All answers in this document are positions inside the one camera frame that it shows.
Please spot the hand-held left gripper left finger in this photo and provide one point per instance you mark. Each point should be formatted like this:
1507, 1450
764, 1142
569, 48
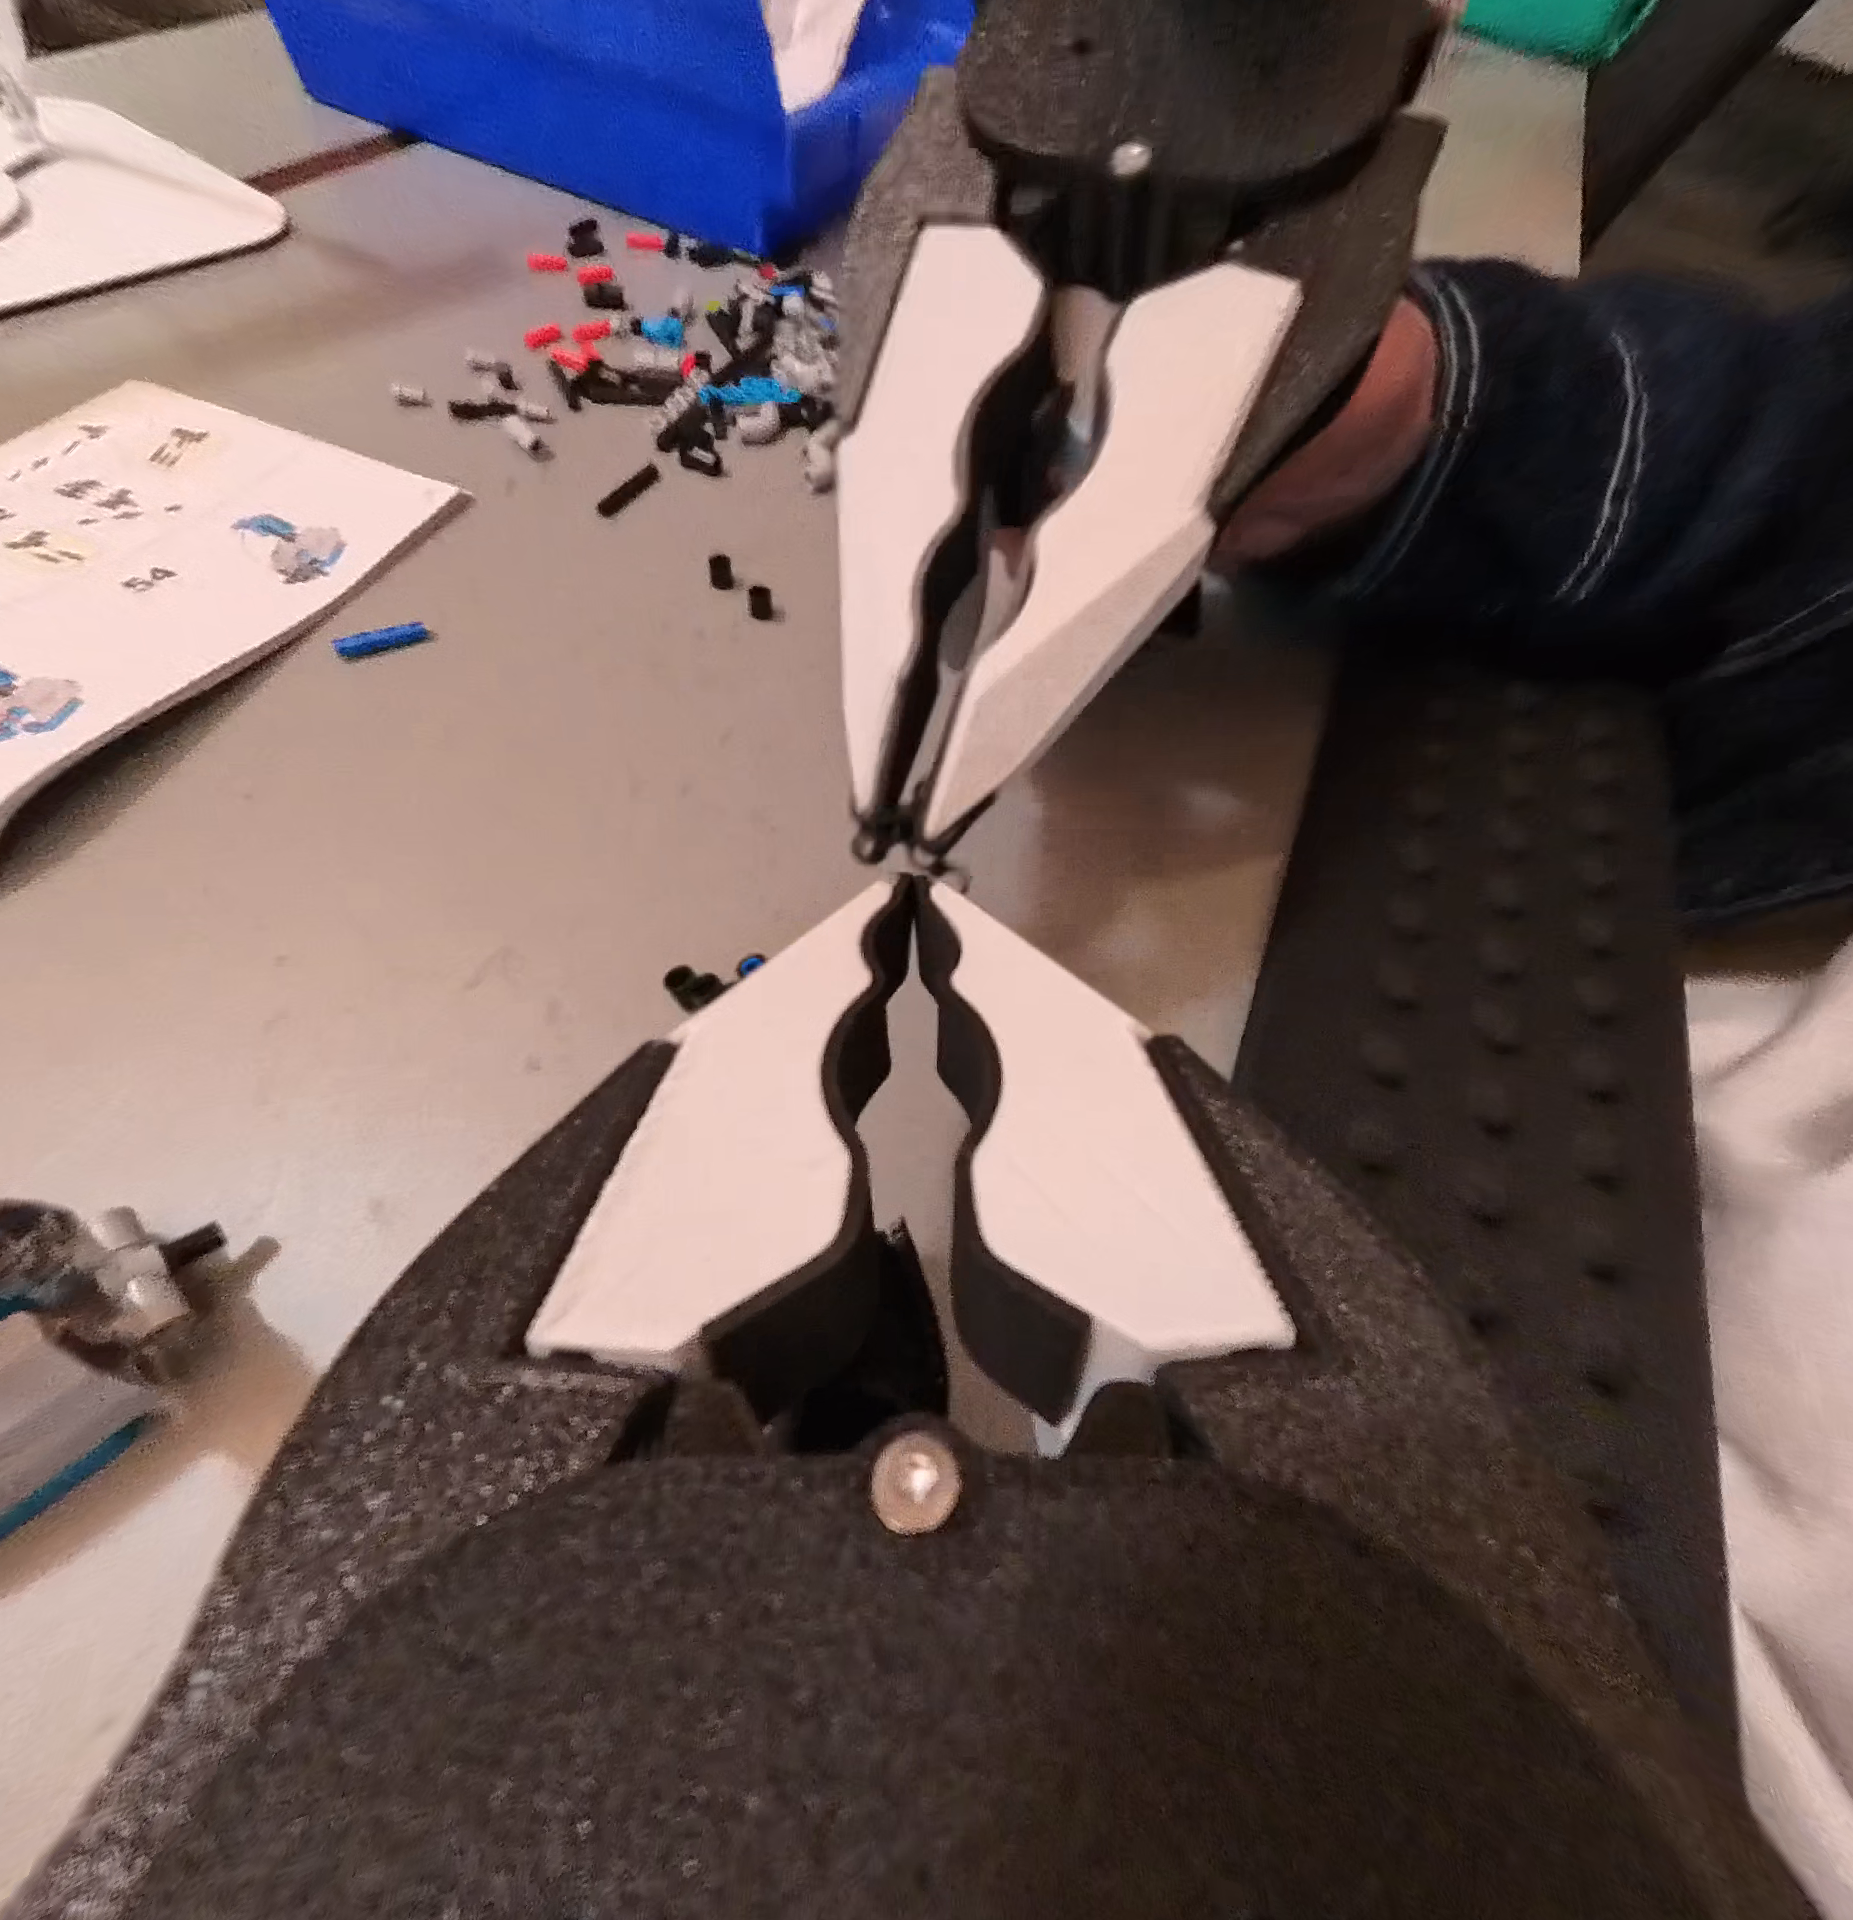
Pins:
702, 1202

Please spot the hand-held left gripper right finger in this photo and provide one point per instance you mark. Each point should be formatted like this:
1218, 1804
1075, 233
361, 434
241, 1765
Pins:
1121, 1185

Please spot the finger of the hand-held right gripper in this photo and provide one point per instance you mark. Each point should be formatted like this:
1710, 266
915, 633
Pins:
903, 450
1152, 450

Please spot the black connector brick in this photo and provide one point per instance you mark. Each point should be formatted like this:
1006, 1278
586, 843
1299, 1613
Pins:
903, 843

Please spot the blue pin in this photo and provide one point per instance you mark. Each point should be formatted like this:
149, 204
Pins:
381, 641

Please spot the grey desk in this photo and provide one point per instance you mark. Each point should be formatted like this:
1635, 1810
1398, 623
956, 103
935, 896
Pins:
414, 901

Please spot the person's right hand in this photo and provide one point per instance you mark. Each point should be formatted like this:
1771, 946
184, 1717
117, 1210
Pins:
1315, 435

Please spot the black blue connector assembly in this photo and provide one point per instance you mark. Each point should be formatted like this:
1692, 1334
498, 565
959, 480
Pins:
708, 982

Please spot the pile of loose toy bricks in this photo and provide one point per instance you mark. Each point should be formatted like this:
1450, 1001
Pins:
671, 360

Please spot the black axle tube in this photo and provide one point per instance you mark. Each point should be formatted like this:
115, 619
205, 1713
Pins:
626, 490

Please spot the white plastic bag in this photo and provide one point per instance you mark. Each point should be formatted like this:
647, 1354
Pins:
821, 45

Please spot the black studded mat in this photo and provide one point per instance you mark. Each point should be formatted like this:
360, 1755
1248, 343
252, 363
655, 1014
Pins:
1481, 1051

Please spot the green bin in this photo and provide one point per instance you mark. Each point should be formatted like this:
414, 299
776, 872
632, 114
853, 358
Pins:
1555, 23

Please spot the blue storage bin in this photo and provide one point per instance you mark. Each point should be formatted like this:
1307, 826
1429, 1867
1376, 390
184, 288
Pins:
595, 92

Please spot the blue yellow brick assembly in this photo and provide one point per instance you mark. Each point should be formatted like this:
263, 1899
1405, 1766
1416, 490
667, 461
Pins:
70, 1351

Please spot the person's white shirt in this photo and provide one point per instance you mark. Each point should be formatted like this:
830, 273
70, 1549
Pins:
1795, 1351

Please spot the toy instruction booklet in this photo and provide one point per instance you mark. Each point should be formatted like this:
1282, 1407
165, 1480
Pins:
161, 601

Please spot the white laptop stand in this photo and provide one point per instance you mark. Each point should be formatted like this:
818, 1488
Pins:
87, 194

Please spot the black chair frame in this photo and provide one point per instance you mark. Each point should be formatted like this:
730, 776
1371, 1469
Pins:
1677, 105

